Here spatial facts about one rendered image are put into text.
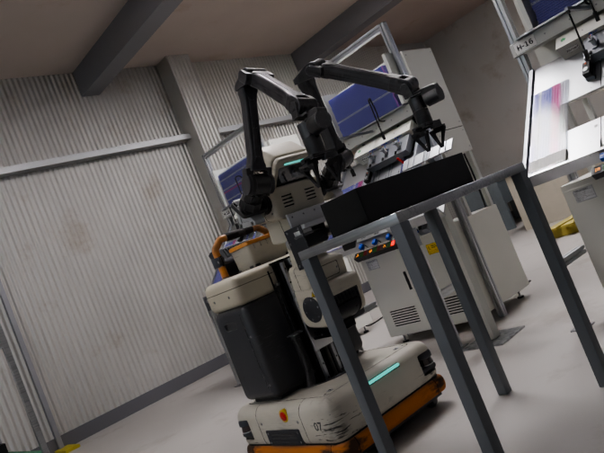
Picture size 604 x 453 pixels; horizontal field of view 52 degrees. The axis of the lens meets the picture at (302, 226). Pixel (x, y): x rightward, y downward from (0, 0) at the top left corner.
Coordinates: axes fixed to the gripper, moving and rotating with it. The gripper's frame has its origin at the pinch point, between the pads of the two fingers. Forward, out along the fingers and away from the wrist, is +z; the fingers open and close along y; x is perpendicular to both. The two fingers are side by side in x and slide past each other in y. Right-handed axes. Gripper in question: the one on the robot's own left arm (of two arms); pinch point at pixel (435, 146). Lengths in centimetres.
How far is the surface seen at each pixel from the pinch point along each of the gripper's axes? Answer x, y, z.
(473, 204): 389, 582, 52
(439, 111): 90, 145, -31
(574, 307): -26, 2, 68
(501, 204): 346, 584, 66
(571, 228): 159, 376, 95
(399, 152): 98, 104, -14
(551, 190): 235, 514, 64
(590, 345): -26, 2, 82
